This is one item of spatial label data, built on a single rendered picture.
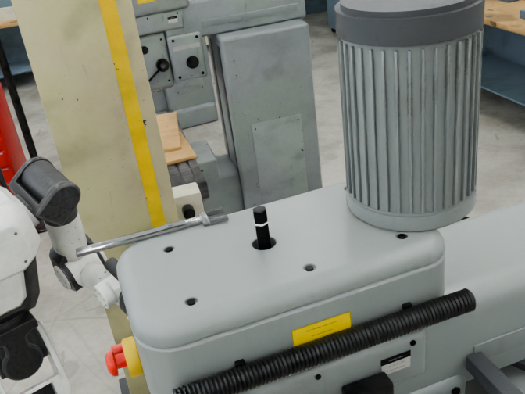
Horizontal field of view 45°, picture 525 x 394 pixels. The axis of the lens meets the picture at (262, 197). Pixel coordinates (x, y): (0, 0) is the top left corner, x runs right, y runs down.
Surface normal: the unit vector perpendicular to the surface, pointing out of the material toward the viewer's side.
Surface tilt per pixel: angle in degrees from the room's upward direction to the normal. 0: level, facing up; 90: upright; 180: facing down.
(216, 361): 90
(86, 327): 0
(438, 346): 90
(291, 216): 0
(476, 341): 90
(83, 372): 0
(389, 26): 90
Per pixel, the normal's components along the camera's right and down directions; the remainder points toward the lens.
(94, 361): -0.12, -0.87
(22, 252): 0.62, 0.31
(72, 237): 0.70, 0.50
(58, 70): 0.33, 0.41
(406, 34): -0.19, 0.49
